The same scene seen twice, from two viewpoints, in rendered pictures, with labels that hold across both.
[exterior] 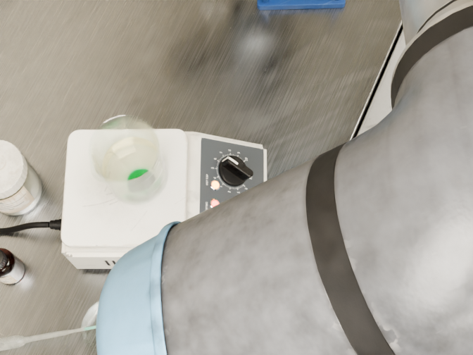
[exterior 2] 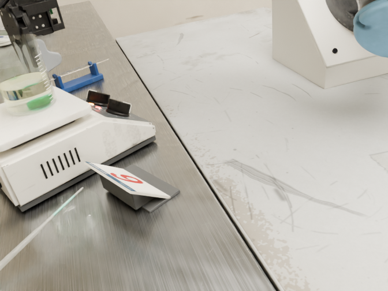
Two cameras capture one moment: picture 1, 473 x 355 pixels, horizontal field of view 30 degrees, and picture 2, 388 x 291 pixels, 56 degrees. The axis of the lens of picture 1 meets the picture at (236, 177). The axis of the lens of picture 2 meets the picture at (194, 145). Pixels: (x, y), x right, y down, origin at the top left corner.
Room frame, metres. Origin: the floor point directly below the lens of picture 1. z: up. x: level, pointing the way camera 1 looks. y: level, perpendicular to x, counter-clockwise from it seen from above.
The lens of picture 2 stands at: (-0.15, 0.27, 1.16)
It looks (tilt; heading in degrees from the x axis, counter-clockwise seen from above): 31 degrees down; 314
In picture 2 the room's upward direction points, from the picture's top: 8 degrees counter-clockwise
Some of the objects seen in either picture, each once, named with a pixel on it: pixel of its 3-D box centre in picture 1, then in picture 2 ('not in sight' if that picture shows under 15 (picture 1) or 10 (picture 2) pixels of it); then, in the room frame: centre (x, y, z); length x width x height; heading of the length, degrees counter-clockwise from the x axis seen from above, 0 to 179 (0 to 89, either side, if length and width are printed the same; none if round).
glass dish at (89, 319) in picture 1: (110, 328); (76, 213); (0.16, 0.15, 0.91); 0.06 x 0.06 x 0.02
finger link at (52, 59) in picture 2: not in sight; (46, 63); (0.50, -0.04, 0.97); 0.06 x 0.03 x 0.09; 83
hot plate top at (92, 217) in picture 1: (125, 187); (28, 114); (0.28, 0.11, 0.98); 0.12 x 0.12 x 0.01; 82
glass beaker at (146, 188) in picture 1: (129, 165); (20, 77); (0.29, 0.10, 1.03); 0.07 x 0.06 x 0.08; 134
